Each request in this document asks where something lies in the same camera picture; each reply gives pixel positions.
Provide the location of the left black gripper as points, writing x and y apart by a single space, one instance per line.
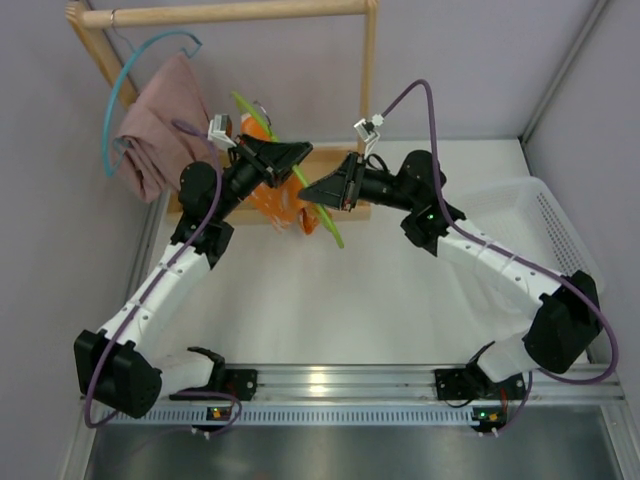
255 161

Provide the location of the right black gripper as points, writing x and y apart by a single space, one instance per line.
356 181

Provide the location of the green plastic hanger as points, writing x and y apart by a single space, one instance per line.
325 217

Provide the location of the orange white patterned trousers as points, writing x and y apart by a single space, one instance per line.
280 205

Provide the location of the pink trousers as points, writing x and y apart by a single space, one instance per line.
148 151

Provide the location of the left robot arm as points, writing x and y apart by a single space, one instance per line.
118 365

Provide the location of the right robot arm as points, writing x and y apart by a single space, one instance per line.
562 310

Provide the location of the wooden clothes rack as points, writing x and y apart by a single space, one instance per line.
84 21

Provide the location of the white plastic basket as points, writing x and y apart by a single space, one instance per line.
523 216

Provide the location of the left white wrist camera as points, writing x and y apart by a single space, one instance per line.
220 127

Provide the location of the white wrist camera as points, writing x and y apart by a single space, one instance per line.
220 127
367 131

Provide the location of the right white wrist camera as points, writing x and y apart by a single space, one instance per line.
367 131

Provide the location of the aluminium mounting rail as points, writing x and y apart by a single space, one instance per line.
409 384

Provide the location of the grey slotted cable duct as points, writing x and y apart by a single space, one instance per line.
272 415

